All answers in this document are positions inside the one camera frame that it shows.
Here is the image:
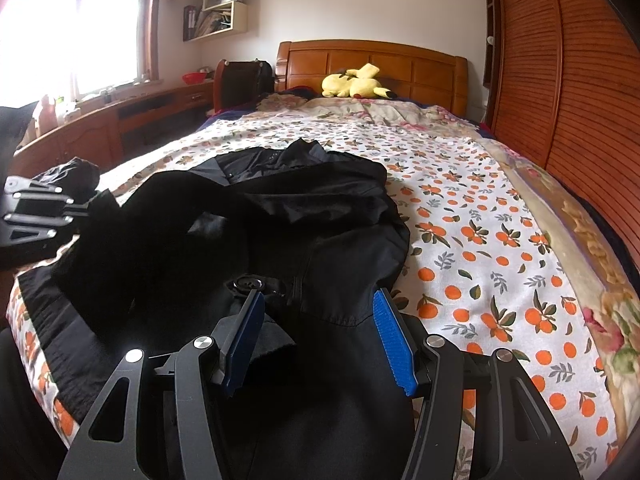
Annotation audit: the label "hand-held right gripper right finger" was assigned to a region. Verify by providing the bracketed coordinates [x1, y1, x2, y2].
[372, 287, 583, 480]

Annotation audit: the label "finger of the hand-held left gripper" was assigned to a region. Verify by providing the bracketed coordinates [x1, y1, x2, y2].
[1, 211, 60, 241]
[4, 176, 98, 211]

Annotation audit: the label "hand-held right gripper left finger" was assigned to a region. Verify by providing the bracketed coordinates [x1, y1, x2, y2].
[57, 290, 266, 480]

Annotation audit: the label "black double-breasted coat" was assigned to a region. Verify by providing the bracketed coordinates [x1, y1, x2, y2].
[15, 139, 416, 480]

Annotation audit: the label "folded black clothes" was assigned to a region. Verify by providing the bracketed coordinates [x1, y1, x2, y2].
[32, 157, 101, 196]

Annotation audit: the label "pink bottle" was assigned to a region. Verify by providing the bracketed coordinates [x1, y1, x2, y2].
[37, 92, 58, 136]

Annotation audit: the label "wooden desk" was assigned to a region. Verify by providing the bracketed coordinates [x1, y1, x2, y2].
[10, 80, 216, 176]

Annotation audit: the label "wooden framed window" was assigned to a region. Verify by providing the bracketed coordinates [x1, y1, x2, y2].
[0, 0, 163, 106]

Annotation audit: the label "orange fruit print bedsheet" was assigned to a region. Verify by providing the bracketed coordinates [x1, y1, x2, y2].
[6, 97, 626, 480]

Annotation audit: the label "dark blue bedsheet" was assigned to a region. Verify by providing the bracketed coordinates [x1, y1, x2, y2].
[195, 105, 261, 133]

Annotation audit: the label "beige floral quilt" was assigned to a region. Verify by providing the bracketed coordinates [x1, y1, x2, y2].
[255, 92, 640, 471]

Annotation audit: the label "stack of papers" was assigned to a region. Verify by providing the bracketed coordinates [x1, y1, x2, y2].
[196, 7, 233, 36]

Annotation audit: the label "black backpack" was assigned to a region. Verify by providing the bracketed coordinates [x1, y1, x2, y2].
[214, 58, 275, 116]

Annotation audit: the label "yellow plush toy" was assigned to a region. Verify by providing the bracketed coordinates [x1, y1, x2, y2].
[321, 63, 392, 100]

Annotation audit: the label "wooden bed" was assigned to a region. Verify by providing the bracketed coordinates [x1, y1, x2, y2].
[0, 40, 640, 480]

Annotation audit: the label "wooden slatted wardrobe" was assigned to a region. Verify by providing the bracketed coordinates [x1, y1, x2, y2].
[482, 0, 640, 241]

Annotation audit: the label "white wall shelf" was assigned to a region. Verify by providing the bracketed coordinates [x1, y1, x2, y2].
[182, 0, 249, 42]

